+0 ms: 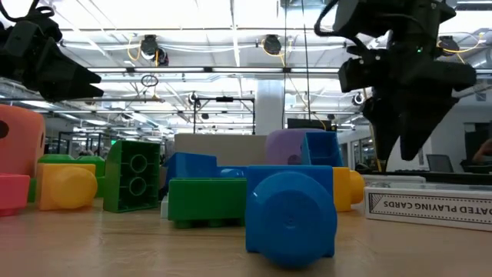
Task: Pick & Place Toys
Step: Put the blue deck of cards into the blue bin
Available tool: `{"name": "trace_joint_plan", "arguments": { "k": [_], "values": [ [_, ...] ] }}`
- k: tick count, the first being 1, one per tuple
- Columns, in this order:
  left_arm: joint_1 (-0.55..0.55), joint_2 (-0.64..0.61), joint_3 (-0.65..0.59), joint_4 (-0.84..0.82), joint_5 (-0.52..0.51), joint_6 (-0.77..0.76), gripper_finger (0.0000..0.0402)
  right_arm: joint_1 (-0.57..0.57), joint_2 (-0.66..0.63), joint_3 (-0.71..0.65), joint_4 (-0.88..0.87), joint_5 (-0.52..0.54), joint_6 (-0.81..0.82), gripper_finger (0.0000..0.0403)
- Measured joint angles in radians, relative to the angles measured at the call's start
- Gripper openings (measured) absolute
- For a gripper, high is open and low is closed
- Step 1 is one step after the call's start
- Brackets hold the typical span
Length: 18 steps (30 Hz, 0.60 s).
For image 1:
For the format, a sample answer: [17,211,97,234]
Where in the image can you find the black metal rig frame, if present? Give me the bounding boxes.
[192,96,256,135]

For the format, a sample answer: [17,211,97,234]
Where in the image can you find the grey office chair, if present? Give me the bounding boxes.
[425,153,455,173]

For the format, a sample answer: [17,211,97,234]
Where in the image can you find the large blue stepped brick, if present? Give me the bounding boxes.
[217,165,248,179]

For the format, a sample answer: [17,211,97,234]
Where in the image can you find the light grey plastic bin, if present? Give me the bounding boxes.
[174,133,268,167]

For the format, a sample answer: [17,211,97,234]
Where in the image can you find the orange foam die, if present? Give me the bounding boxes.
[0,103,46,179]

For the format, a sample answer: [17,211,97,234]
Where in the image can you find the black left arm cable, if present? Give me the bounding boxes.
[0,0,55,24]

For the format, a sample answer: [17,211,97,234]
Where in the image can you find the long dark green brick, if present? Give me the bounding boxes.
[168,177,248,229]

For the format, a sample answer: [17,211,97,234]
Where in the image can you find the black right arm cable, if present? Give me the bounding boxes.
[314,0,371,51]

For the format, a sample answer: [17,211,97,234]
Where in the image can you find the black cabinet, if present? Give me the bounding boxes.
[463,122,492,173]

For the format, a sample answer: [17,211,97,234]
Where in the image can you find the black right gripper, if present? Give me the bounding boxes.
[362,22,477,162]

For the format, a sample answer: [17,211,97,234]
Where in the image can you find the dark blue hollow brick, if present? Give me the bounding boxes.
[164,152,219,193]

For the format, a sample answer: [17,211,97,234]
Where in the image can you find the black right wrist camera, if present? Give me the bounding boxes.
[337,45,380,93]

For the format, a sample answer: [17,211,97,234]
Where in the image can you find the dark green two-hole brick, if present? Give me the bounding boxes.
[102,139,161,214]

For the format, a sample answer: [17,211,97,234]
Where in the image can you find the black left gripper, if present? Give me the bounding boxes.
[0,17,105,103]

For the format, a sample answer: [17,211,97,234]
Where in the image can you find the black background monitor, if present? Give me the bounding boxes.
[287,118,327,132]

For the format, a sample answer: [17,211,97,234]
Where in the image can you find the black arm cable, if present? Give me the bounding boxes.
[0,0,55,24]
[314,0,371,51]

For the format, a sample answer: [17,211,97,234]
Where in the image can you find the green two-stud brick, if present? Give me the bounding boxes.
[27,153,106,203]

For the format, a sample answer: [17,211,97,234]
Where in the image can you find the white playing cards box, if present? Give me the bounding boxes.
[364,181,492,232]

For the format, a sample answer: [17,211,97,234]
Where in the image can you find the yellow single-stud brick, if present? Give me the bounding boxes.
[332,166,366,213]
[36,162,98,212]

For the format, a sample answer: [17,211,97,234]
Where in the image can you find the long black cable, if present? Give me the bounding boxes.
[301,0,311,121]

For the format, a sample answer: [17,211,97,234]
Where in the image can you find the purple foam die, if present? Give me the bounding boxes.
[264,128,326,166]

